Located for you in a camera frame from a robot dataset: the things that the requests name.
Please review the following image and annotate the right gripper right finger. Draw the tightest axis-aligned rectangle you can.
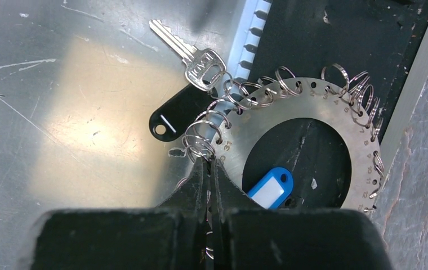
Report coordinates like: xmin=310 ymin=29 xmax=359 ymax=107
xmin=209 ymin=159 xmax=393 ymax=269

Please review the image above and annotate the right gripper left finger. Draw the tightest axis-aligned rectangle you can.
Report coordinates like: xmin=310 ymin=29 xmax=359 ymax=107
xmin=15 ymin=159 xmax=209 ymax=269

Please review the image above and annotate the blue key tag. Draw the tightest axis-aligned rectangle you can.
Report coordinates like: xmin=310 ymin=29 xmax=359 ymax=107
xmin=247 ymin=167 xmax=294 ymax=209

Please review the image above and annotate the black key tag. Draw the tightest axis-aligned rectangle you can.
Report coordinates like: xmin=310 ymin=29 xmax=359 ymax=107
xmin=149 ymin=84 xmax=215 ymax=142

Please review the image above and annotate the silver key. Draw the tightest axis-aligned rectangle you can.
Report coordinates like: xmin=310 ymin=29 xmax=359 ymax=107
xmin=149 ymin=19 xmax=227 ymax=93

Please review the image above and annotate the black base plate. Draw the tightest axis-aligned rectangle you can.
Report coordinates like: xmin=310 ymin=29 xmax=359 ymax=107
xmin=242 ymin=0 xmax=428 ymax=209

